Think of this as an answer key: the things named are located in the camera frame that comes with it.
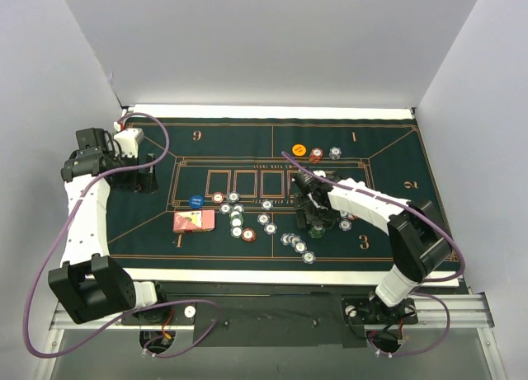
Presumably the green poker table mat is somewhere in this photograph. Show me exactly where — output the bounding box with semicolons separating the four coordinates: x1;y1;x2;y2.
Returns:
107;118;441;271

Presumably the red poker chip stack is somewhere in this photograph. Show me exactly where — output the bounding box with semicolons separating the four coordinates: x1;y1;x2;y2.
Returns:
242;228;257;242

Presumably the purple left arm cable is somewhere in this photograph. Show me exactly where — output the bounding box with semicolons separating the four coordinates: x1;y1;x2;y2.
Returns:
22;112;224;359

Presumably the single red poker chip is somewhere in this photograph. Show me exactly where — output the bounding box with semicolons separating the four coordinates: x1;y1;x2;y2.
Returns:
211;192;224;204

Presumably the orange big blind button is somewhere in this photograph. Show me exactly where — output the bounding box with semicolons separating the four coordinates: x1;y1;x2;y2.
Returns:
291;143;307;157

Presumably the green poker chip stack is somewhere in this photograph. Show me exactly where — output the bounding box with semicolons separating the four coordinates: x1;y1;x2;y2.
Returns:
309;225;326;239

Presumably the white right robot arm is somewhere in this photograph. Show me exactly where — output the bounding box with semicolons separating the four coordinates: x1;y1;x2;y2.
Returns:
290;171;453;321

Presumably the blue small blind button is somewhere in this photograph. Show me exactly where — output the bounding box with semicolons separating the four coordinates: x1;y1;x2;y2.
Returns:
188;195;205;209

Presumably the red playing card deck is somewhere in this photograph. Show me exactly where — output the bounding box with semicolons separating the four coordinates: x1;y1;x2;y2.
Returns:
172;209;215;234

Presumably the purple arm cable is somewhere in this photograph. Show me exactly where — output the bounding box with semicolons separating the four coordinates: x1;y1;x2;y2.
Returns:
280;150;467;359
22;112;224;359

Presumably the aluminium mounting rail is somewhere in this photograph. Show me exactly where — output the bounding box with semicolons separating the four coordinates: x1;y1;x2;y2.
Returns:
50;293;495;331

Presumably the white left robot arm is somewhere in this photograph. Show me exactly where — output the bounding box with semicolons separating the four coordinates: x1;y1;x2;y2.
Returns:
48;148;170;324

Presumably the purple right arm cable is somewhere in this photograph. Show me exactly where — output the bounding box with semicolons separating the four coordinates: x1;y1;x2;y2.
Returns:
280;150;467;359

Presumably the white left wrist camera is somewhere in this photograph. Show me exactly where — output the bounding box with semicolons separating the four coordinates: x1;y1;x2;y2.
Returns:
113;128;144;158

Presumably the blue chip stack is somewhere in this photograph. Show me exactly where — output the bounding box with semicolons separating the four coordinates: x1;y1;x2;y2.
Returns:
328;147;342;160

